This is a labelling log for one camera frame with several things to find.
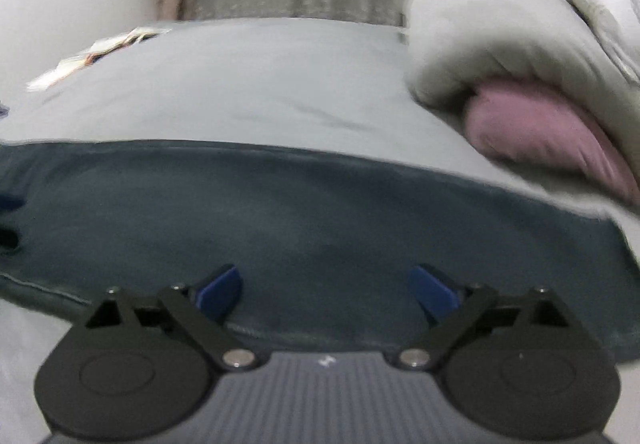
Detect grey quilt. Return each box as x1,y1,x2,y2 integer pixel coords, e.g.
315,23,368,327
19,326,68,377
390,0,640,220

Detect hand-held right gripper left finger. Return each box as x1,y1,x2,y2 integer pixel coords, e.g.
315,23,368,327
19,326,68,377
82,264,261,372

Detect pink blanket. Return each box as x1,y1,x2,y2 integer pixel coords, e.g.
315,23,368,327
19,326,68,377
462,76,640,207

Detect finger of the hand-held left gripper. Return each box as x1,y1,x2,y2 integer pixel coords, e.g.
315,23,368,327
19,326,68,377
0,193,27,216
0,225,22,256

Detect pink hanging garment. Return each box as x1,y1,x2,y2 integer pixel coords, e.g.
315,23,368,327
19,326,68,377
152,0,188,22

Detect grey flower-print pillow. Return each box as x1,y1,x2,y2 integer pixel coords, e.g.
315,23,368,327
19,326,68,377
505,0,640,85

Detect dark blue jeans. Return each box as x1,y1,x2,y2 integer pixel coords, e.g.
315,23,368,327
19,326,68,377
0,139,640,355

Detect open book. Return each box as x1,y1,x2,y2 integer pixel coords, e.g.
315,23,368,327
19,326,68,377
82,26,168,60

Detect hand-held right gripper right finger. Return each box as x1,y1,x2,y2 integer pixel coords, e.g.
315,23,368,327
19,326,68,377
395,264,573,372

